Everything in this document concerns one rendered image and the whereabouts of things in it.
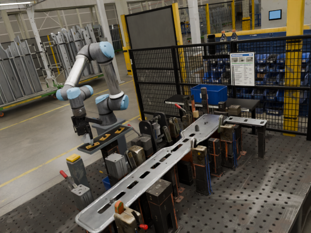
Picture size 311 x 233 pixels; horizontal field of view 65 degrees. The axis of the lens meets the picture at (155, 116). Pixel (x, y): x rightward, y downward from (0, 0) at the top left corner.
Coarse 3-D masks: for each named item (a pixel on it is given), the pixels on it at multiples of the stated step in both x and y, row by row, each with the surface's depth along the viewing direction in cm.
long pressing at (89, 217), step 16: (192, 128) 190; (208, 128) 185; (176, 144) 169; (176, 160) 151; (128, 176) 143; (160, 176) 139; (112, 192) 131; (128, 192) 129; (144, 192) 129; (96, 208) 122; (112, 208) 120; (80, 224) 114; (96, 224) 112
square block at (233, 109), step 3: (231, 105) 204; (234, 105) 203; (237, 105) 202; (240, 105) 202; (231, 108) 200; (234, 108) 198; (237, 108) 197; (240, 108) 202; (231, 111) 201; (234, 111) 199; (237, 111) 198; (240, 111) 203; (231, 114) 202; (234, 114) 200; (237, 114) 199; (240, 114) 204; (231, 123) 206
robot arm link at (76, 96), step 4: (72, 88) 138; (76, 88) 137; (68, 92) 135; (72, 92) 135; (76, 92) 136; (80, 92) 138; (68, 96) 136; (72, 96) 135; (76, 96) 136; (80, 96) 138; (84, 96) 142; (72, 100) 136; (76, 100) 137; (80, 100) 138; (72, 104) 137; (76, 104) 137; (80, 104) 138; (72, 108) 139; (76, 108) 138
